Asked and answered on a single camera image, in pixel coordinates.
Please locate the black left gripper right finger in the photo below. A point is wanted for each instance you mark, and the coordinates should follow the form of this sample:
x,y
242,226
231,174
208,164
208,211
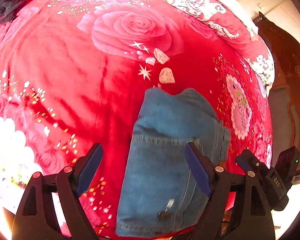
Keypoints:
x,y
237,207

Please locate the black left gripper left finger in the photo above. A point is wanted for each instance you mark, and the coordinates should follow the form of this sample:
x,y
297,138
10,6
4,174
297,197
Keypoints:
x,y
36,216

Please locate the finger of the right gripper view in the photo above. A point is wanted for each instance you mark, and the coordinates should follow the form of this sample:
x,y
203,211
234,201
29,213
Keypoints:
x,y
247,161

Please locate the blue denim jeans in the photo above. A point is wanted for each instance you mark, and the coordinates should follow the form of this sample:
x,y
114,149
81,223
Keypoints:
x,y
159,193

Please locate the dark wooden headboard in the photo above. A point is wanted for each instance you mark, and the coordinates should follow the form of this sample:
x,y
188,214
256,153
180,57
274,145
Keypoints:
x,y
284,96

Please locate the red rose bed blanket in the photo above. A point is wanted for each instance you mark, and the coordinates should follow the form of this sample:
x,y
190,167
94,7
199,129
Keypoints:
x,y
75,72

